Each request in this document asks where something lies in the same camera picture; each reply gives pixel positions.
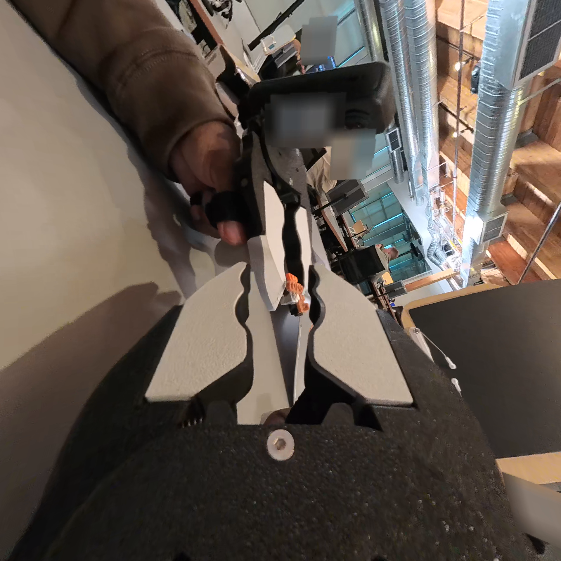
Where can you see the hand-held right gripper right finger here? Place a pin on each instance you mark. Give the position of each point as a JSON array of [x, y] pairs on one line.
[[355, 355]]

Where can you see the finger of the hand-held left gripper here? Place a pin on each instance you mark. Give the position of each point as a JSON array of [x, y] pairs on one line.
[[269, 245], [304, 236]]

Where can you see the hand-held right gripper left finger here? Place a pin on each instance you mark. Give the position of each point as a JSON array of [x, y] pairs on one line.
[[206, 350]]

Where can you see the orange brick assembly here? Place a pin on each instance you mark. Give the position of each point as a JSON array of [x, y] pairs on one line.
[[296, 291]]

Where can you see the person's left forearm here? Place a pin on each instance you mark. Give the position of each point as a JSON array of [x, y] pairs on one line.
[[144, 74]]

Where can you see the grey desk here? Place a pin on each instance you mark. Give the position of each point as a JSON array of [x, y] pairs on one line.
[[65, 175]]

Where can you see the person's left hand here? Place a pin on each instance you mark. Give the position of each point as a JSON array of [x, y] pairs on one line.
[[206, 153]]

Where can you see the grey panel on stand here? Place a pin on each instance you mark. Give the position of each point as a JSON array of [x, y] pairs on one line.
[[348, 195]]

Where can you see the wood-edged black board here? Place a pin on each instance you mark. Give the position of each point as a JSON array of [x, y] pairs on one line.
[[491, 372]]

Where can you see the silver air duct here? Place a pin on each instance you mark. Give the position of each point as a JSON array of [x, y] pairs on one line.
[[495, 131], [403, 87]]

